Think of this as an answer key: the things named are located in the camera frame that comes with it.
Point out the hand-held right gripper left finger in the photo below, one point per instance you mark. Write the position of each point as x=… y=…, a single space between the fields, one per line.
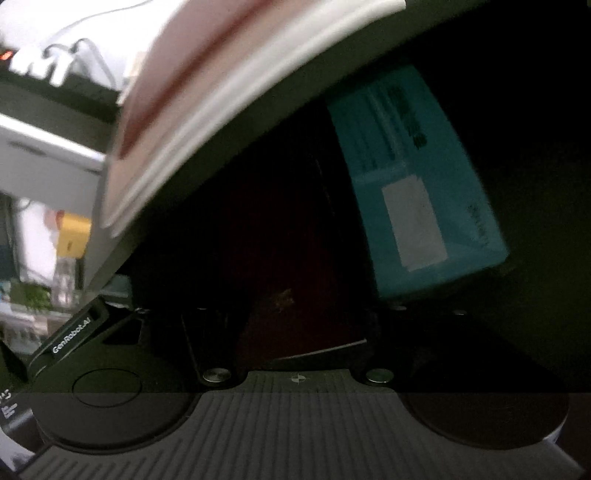
x=194 y=344

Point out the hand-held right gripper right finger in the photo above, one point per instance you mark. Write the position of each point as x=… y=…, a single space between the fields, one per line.
x=415 y=341

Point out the maroon book with gold emblem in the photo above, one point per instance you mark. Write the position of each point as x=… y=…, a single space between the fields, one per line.
x=300 y=258

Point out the dark wooden drawer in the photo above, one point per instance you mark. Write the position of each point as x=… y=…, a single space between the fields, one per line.
x=531 y=138

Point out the dark wooden drawer cabinet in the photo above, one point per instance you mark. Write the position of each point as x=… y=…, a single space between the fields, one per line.
x=184 y=198

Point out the clear plastic bottle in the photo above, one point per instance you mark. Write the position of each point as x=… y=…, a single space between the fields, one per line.
x=63 y=277

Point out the yellow plastic basket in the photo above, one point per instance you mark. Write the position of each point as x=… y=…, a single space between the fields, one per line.
x=74 y=235

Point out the teal cardboard box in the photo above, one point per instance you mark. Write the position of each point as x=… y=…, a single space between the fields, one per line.
x=415 y=184

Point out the white tall panel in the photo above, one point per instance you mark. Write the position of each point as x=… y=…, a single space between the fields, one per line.
x=46 y=161

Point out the white power strip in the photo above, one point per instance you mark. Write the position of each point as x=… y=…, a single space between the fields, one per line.
x=32 y=62

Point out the thin maroon book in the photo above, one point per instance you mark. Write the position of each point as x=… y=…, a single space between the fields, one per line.
x=207 y=55

